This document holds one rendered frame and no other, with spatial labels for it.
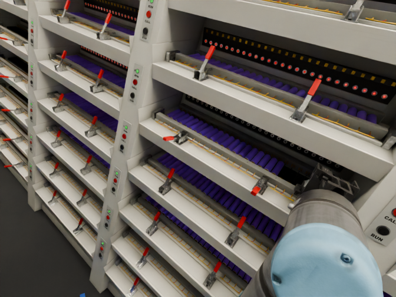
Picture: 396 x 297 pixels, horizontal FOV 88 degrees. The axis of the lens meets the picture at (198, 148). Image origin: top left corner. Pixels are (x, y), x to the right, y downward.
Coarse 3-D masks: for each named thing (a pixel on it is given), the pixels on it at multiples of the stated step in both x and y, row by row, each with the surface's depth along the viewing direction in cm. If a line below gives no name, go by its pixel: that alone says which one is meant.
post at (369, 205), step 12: (360, 180) 48; (372, 180) 41; (384, 180) 37; (360, 192) 44; (372, 192) 38; (384, 192) 37; (360, 204) 40; (372, 204) 38; (384, 204) 37; (360, 216) 40; (372, 216) 39; (372, 240) 39; (372, 252) 40; (384, 252) 39; (384, 264) 39
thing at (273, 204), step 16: (176, 96) 77; (144, 112) 67; (160, 112) 71; (208, 112) 72; (144, 128) 67; (160, 128) 66; (240, 128) 67; (160, 144) 65; (176, 144) 61; (192, 144) 62; (272, 144) 63; (192, 160) 59; (208, 160) 57; (304, 160) 59; (208, 176) 58; (224, 176) 54; (240, 176) 54; (240, 192) 53; (272, 192) 51; (256, 208) 52; (272, 208) 49; (288, 208) 48
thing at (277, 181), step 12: (168, 120) 66; (180, 132) 65; (192, 132) 63; (204, 144) 61; (216, 144) 60; (216, 156) 58; (228, 156) 58; (240, 156) 57; (252, 168) 54; (276, 180) 51; (288, 192) 51
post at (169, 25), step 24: (144, 0) 58; (168, 0) 55; (168, 24) 58; (192, 24) 66; (144, 48) 61; (144, 72) 62; (144, 96) 64; (168, 96) 73; (120, 120) 72; (144, 144) 75; (120, 168) 76; (120, 192) 79; (96, 264) 99; (96, 288) 104
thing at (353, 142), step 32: (224, 32) 63; (160, 64) 60; (192, 64) 61; (224, 64) 63; (256, 64) 61; (288, 64) 56; (320, 64) 52; (192, 96) 56; (224, 96) 50; (256, 96) 50; (288, 96) 49; (320, 96) 52; (352, 96) 50; (384, 96) 47; (288, 128) 44; (320, 128) 42; (352, 128) 44; (384, 128) 41; (352, 160) 39; (384, 160) 36
